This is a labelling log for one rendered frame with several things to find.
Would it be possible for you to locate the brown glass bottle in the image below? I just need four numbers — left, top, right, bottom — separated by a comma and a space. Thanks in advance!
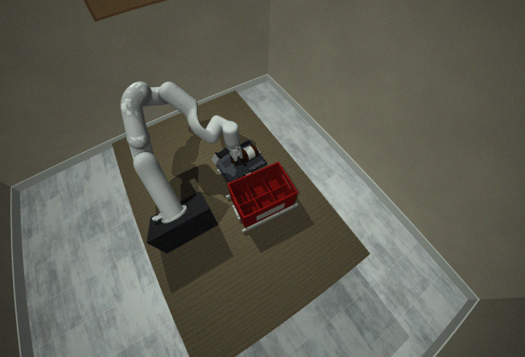
231, 145, 258, 164

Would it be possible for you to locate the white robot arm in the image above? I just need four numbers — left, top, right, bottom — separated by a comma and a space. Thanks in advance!
121, 81, 240, 223

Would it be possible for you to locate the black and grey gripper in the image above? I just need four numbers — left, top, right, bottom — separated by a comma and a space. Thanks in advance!
228, 146, 243, 166

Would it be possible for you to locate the red plastic crate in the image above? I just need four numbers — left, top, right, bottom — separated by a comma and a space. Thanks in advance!
227, 162, 298, 228

